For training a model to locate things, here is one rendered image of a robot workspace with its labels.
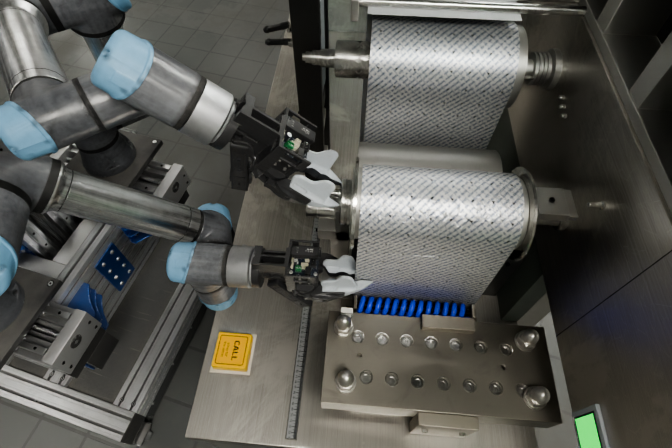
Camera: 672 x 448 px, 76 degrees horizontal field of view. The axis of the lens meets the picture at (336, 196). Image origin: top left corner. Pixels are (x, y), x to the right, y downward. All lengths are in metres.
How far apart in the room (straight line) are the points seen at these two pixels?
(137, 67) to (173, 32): 2.91
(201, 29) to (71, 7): 2.47
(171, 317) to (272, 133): 1.32
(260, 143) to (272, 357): 0.52
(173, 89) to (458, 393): 0.65
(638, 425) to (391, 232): 0.36
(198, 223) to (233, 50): 2.34
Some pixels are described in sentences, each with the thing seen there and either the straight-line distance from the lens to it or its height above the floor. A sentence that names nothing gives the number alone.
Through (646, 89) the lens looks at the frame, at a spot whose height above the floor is 1.48.
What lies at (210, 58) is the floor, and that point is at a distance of 3.13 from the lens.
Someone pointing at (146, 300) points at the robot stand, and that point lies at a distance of 1.89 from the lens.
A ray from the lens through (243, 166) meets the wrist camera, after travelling 0.63.
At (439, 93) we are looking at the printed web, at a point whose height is 1.33.
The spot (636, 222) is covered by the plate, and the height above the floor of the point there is 1.39.
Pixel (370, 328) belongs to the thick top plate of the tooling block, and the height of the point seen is 1.03.
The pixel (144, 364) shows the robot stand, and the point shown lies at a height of 0.23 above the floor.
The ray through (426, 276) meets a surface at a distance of 0.78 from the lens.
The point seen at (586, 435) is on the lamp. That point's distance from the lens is 0.72.
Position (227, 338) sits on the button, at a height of 0.92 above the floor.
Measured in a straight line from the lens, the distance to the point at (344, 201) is 0.66.
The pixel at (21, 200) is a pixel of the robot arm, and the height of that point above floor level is 1.29.
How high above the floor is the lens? 1.82
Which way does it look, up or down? 55 degrees down
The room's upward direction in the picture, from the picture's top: straight up
